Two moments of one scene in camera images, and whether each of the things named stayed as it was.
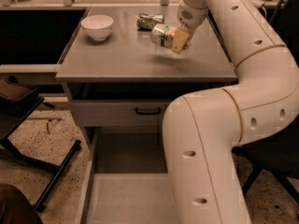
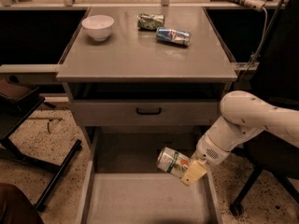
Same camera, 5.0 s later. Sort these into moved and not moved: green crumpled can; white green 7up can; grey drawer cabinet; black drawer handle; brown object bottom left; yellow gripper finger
Moved: yellow gripper finger; white green 7up can
Not moved: grey drawer cabinet; black drawer handle; brown object bottom left; green crumpled can
